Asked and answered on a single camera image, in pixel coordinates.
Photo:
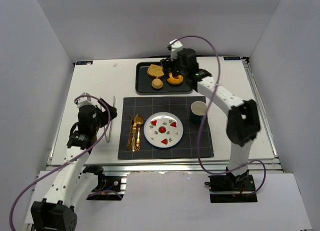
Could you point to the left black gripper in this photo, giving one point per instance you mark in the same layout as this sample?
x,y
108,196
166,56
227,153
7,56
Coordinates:
x,y
104,110

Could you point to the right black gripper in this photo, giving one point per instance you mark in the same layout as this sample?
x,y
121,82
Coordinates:
x,y
167,64

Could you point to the orange bagel donut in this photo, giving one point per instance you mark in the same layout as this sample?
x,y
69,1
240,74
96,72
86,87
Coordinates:
x,y
175,80

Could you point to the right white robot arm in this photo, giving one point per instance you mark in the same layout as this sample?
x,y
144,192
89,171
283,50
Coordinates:
x,y
243,122

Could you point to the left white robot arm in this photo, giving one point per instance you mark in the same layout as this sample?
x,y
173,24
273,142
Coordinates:
x,y
73,181

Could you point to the sliced brown bread loaf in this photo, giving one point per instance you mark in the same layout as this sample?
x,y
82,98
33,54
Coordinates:
x,y
155,71

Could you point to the small round bun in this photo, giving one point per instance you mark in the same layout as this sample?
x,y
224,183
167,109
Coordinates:
x,y
157,83

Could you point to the black rectangular tray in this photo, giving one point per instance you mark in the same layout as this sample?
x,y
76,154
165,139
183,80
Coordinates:
x,y
143,82

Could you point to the gold spoon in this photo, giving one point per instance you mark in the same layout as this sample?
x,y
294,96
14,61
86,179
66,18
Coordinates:
x,y
139,122

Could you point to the dark checked placemat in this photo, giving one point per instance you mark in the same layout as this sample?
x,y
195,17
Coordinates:
x,y
147,106

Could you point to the gold fork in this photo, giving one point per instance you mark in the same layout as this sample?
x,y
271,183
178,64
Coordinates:
x,y
128,146

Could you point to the green mug white interior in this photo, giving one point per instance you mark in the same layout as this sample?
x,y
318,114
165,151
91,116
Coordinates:
x,y
197,111

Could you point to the left blue corner label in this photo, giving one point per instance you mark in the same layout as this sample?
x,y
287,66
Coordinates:
x,y
84,62

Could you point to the blue corner label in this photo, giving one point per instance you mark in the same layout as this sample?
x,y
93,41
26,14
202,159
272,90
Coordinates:
x,y
84,62
231,58

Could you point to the white watermelon pattern plate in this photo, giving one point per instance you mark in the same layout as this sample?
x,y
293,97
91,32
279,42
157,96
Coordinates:
x,y
163,130

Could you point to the right blue corner label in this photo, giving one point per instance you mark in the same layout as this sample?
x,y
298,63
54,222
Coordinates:
x,y
231,58

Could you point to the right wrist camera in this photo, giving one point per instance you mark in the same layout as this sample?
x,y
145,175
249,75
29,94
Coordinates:
x,y
174,47

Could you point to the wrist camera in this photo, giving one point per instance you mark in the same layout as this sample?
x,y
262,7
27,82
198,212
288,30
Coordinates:
x,y
174,47
83,101

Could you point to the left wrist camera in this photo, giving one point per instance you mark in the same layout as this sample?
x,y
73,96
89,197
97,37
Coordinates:
x,y
83,101

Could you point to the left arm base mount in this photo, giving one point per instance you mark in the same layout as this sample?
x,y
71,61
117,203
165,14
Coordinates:
x,y
108,186

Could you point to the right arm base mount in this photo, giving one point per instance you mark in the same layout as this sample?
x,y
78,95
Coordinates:
x,y
232,191

